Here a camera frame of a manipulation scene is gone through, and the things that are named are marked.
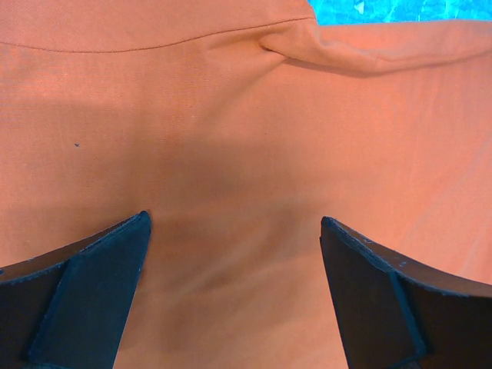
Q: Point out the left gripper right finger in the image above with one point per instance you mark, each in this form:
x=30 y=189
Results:
x=395 y=312

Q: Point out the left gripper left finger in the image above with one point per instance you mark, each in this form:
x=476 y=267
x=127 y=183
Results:
x=68 y=308

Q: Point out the orange t shirt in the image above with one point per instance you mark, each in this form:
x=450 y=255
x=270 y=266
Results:
x=239 y=125

